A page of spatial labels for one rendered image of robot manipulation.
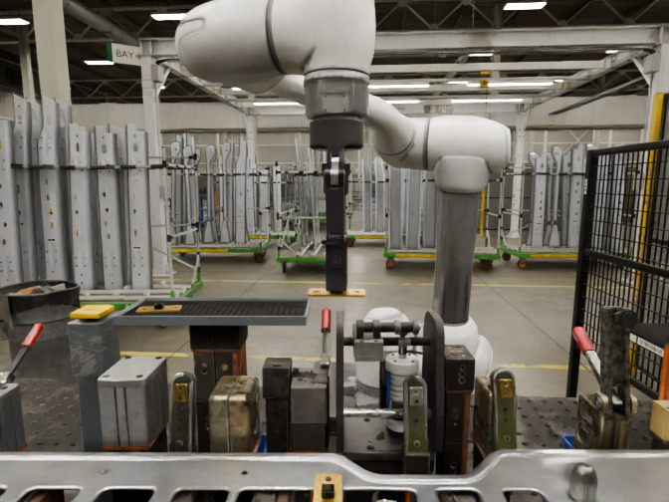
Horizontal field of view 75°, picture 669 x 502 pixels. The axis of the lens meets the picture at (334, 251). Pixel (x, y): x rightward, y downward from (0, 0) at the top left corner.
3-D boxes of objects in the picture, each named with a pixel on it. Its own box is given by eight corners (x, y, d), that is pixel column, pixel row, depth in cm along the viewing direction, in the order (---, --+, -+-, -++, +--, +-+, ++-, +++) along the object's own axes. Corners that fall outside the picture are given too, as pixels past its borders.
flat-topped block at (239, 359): (198, 524, 92) (188, 320, 85) (209, 497, 100) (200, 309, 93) (246, 524, 92) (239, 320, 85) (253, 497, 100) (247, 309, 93)
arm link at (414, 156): (372, 108, 105) (428, 107, 101) (385, 129, 123) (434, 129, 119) (367, 160, 105) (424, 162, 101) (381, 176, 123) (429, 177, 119)
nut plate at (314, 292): (307, 296, 62) (307, 288, 62) (310, 290, 66) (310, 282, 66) (365, 297, 62) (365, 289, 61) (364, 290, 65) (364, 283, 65)
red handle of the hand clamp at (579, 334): (606, 402, 69) (567, 325, 81) (601, 409, 71) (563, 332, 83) (633, 402, 69) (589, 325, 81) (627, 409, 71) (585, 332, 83)
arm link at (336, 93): (299, 70, 55) (299, 118, 56) (370, 69, 54) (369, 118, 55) (307, 86, 64) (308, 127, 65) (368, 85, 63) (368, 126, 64)
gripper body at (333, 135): (313, 125, 64) (313, 188, 66) (306, 116, 56) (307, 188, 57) (362, 125, 64) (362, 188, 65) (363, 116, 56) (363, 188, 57)
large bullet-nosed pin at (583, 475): (575, 516, 56) (579, 470, 55) (562, 499, 60) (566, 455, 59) (599, 516, 56) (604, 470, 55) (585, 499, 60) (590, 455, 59)
